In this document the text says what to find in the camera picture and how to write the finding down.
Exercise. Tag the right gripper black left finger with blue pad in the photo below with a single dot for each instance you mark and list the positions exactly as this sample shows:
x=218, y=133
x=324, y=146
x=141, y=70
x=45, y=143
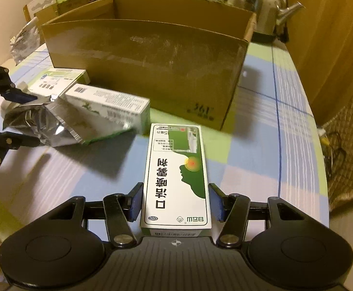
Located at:
x=120, y=210

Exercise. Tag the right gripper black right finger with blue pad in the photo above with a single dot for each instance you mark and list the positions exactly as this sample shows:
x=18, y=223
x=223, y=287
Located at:
x=231, y=210

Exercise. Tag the silver foil pouch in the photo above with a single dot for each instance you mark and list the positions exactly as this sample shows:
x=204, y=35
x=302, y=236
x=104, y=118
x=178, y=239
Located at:
x=59, y=123

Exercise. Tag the white green throat spray box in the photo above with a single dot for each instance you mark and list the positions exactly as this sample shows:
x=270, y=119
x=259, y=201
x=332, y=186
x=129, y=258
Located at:
x=175, y=200

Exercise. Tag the long white green medicine box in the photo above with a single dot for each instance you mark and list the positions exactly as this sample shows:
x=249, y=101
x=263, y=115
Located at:
x=126, y=109

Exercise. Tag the white plastic bag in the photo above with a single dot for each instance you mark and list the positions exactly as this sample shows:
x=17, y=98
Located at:
x=26, y=41

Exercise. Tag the checked plastic tablecloth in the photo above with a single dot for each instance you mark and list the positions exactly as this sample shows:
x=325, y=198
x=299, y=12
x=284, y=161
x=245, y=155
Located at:
x=268, y=146

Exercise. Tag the small brown carton on chair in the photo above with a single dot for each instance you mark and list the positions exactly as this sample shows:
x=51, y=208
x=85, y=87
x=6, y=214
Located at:
x=47, y=10

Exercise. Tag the large open cardboard box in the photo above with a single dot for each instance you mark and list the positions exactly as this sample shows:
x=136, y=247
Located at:
x=185, y=56

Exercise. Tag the wooden door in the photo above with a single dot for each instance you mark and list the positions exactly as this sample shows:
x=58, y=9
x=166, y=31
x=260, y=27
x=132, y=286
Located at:
x=321, y=46

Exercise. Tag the steel electric kettle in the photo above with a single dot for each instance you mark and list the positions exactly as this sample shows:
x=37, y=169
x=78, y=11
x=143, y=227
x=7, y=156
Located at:
x=272, y=17

